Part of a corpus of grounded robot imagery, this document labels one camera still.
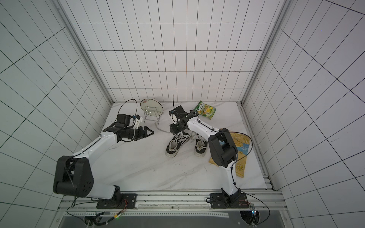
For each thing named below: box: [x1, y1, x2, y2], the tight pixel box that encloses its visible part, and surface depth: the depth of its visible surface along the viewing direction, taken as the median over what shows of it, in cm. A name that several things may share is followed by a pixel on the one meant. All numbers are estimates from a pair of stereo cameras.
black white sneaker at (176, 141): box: [165, 129, 193, 158], surface depth 91 cm
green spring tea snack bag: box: [193, 100, 217, 120], surface depth 116 cm
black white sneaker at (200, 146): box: [193, 133, 209, 158], surface depth 89 cm
